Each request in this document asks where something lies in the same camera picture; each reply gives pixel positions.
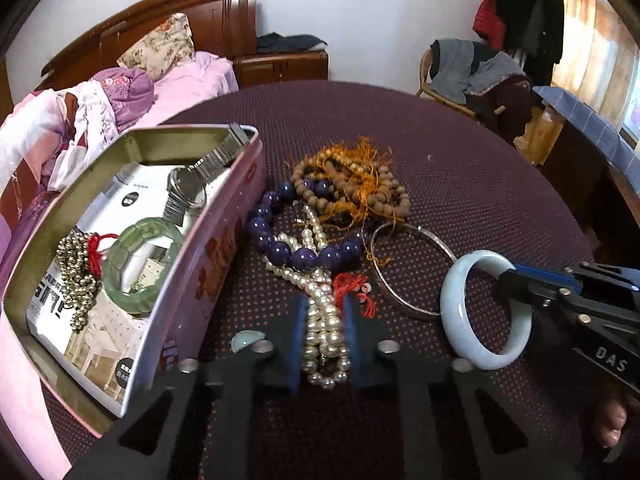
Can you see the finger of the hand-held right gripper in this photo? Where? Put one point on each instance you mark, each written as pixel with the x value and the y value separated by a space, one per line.
pixel 530 287
pixel 550 274

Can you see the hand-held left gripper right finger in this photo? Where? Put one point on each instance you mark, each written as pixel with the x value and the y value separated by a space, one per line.
pixel 350 340

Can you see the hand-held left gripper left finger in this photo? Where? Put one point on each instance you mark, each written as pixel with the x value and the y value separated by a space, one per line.
pixel 299 345

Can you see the pale jade bangle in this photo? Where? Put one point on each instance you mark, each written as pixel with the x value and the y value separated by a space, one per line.
pixel 452 310

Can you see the pink metal tin box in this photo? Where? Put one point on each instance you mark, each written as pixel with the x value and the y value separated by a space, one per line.
pixel 210 270

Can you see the silver wristwatch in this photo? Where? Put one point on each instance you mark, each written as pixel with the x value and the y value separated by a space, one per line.
pixel 187 187

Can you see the person's right hand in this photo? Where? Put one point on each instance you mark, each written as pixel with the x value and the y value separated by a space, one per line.
pixel 610 422

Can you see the small pale jade pendant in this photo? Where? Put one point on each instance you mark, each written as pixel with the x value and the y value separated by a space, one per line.
pixel 245 342

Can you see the thin silver bangle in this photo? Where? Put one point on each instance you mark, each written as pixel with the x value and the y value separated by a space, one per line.
pixel 400 305

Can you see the blue tiled desk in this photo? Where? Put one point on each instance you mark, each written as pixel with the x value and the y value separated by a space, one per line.
pixel 590 120

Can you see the dark maroon garment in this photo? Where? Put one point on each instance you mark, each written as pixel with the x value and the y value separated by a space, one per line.
pixel 505 110

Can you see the printed paper sheet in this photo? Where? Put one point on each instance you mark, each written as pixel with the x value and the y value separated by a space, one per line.
pixel 100 355

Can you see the grey jacket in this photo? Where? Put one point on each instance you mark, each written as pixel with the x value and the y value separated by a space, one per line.
pixel 460 70

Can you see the patterned curtain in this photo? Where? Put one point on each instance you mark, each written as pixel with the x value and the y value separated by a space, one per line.
pixel 595 35

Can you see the hanging black coat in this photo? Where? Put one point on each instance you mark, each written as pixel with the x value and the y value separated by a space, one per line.
pixel 530 15

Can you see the hanging red garment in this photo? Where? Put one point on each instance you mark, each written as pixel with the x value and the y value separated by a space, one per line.
pixel 487 17

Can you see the wooden nightstand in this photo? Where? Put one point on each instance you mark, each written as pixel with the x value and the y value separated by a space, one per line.
pixel 285 67

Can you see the dark folded clothes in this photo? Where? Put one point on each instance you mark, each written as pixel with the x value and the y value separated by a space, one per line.
pixel 290 42

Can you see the purple floral blanket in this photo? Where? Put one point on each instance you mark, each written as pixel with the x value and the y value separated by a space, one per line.
pixel 127 95

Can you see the white floral cloth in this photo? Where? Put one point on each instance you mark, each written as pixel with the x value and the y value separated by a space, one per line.
pixel 90 125

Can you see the floral pillow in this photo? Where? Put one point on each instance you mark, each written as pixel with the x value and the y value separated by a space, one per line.
pixel 157 47

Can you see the pink patchwork quilt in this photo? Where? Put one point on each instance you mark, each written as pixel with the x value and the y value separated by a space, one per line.
pixel 25 135

